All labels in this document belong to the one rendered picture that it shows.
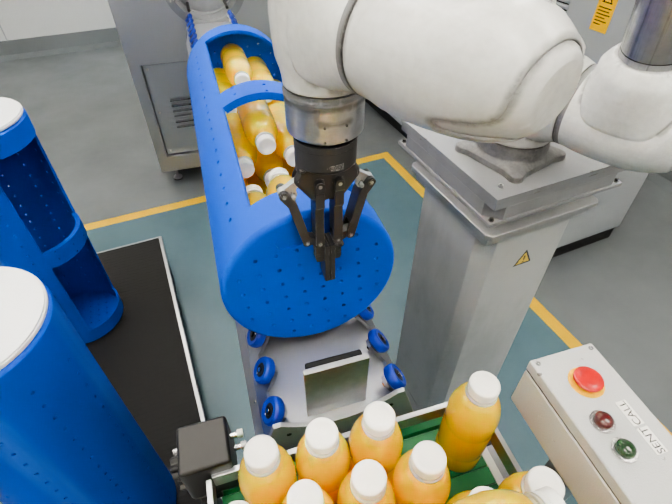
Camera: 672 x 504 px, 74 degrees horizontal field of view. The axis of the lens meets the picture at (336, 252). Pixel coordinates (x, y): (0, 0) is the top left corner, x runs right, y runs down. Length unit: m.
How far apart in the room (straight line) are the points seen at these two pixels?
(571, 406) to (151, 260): 1.94
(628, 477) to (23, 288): 0.93
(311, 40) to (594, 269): 2.32
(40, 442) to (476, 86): 0.90
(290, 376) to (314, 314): 0.12
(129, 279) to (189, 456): 1.59
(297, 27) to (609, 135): 0.64
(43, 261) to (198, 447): 1.17
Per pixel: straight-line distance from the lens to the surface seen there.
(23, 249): 1.71
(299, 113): 0.49
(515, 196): 0.99
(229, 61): 1.28
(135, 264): 2.28
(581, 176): 1.12
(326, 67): 0.42
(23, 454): 1.00
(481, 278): 1.13
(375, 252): 0.71
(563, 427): 0.66
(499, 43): 0.33
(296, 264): 0.68
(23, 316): 0.90
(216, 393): 1.91
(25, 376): 0.88
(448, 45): 0.34
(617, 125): 0.91
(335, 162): 0.51
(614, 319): 2.41
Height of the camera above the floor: 1.61
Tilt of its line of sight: 43 degrees down
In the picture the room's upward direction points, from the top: straight up
